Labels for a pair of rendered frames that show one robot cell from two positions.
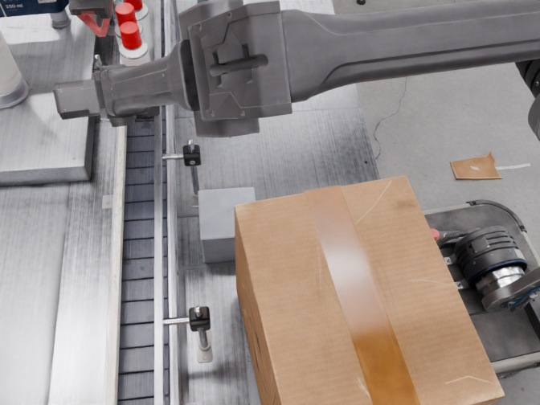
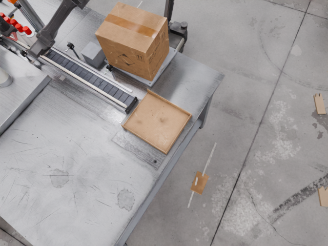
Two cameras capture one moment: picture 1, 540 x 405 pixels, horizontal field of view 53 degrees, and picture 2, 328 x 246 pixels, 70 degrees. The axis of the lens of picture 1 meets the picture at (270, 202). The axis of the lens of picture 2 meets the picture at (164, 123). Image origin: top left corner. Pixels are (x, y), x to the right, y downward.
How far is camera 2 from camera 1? 73 cm
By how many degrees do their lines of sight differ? 20
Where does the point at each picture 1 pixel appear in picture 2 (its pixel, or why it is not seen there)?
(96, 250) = (72, 88)
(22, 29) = not seen: outside the picture
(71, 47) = (6, 57)
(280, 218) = (105, 28)
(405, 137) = not seen: hidden behind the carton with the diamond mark
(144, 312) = (97, 83)
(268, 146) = (82, 35)
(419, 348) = (149, 24)
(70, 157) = (42, 76)
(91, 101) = (40, 46)
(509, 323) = (171, 38)
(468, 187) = not seen: hidden behind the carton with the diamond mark
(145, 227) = (77, 71)
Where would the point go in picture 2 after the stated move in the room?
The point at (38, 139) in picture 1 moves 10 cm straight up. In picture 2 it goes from (29, 80) to (18, 71)
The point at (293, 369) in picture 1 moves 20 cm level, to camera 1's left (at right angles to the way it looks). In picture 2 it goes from (133, 44) to (103, 70)
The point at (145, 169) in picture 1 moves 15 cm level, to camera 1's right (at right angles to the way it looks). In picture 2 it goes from (62, 62) to (81, 47)
